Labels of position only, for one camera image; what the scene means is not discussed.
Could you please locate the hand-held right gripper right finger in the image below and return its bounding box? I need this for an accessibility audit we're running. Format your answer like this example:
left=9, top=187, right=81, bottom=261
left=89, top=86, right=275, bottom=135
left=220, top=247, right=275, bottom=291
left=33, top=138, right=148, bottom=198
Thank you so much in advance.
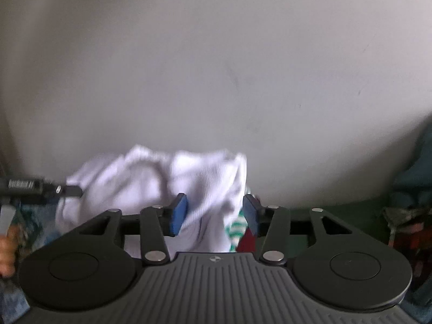
left=243, top=194, right=367, bottom=266

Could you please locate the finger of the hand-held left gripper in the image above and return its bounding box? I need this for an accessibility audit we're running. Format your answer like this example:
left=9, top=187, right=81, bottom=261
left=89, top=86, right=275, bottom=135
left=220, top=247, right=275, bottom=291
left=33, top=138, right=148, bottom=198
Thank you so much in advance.
left=44, top=184, right=84, bottom=200

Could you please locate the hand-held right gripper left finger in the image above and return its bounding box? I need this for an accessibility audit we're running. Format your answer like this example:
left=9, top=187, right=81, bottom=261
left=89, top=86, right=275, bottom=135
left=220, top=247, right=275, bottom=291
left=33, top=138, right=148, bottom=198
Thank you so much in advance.
left=69, top=193, right=188, bottom=266

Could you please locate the pile of blue clothes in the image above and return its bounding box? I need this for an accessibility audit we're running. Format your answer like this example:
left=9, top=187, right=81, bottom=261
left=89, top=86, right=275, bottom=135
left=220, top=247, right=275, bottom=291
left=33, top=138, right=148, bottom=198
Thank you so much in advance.
left=393, top=118, right=432, bottom=210

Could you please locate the person's left hand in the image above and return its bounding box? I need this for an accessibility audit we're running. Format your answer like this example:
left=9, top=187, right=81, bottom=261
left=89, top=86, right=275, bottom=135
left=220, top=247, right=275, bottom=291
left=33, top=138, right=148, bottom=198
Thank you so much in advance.
left=0, top=225, right=20, bottom=278

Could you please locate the green white striped folded garment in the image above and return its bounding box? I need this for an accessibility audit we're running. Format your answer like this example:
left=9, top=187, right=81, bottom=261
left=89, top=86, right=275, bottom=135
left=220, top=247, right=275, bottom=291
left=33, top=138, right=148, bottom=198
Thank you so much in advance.
left=224, top=209, right=248, bottom=252

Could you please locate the dark red folded garment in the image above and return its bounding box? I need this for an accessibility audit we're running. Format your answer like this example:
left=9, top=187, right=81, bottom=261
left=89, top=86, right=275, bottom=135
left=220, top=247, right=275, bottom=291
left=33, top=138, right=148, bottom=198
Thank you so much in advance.
left=236, top=228, right=262, bottom=254

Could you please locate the blue patterned cloth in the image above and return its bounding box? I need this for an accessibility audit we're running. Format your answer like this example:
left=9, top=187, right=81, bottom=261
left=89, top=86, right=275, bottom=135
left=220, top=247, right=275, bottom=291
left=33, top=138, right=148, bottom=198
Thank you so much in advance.
left=0, top=202, right=63, bottom=324

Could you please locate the green bed sheet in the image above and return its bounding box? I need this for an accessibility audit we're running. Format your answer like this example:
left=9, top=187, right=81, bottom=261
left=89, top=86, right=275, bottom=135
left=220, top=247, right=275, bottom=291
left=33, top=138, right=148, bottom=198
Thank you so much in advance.
left=288, top=202, right=392, bottom=244

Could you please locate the dark patterned cloth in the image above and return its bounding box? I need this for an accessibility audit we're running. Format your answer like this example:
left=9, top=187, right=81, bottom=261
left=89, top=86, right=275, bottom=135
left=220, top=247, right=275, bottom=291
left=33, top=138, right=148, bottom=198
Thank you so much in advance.
left=383, top=206, right=432, bottom=277

